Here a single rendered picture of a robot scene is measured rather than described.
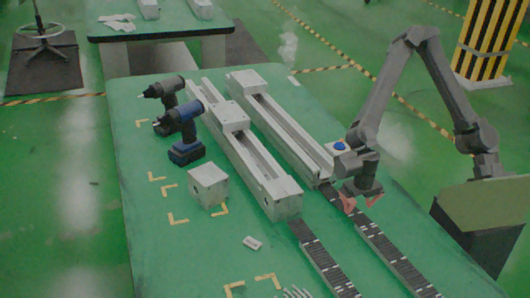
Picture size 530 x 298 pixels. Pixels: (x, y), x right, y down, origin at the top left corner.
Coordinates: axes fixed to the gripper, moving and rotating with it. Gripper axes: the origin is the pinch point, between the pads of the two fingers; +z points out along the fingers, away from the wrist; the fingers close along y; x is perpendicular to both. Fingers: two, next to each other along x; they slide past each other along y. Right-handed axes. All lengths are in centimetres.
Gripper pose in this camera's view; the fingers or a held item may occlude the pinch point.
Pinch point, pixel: (358, 208)
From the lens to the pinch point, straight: 136.9
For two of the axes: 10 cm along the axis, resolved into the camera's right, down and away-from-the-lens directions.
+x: 4.4, 5.2, -7.4
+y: -9.0, 2.1, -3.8
